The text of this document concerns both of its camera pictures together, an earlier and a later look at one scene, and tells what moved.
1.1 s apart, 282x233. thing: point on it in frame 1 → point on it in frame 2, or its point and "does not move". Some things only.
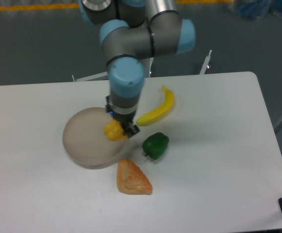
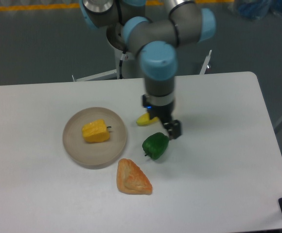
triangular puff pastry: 131,179 does not move
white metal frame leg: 205,65 does not move
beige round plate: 84,139 does not move
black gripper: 124,115 → 164,112
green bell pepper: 155,145 does not move
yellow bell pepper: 114,131 → 96,131
